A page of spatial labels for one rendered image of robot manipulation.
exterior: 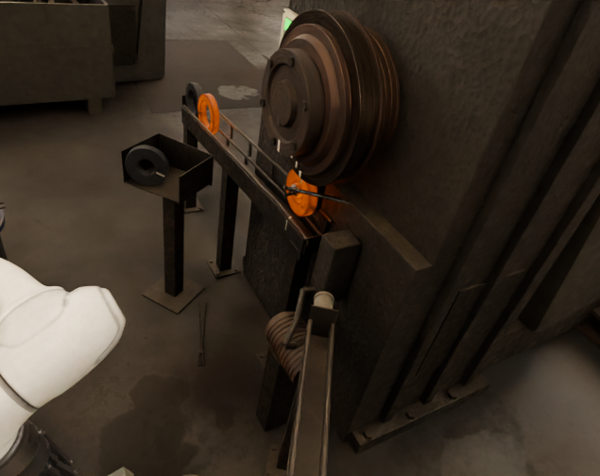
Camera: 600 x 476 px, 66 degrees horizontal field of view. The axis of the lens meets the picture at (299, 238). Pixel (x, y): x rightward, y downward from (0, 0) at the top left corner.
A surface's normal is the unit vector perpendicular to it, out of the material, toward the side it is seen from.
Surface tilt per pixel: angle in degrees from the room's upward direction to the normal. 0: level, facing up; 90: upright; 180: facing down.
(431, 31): 90
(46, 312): 17
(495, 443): 0
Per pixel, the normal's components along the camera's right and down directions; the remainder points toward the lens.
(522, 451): 0.16, -0.77
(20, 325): 0.01, -0.44
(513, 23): -0.87, 0.18
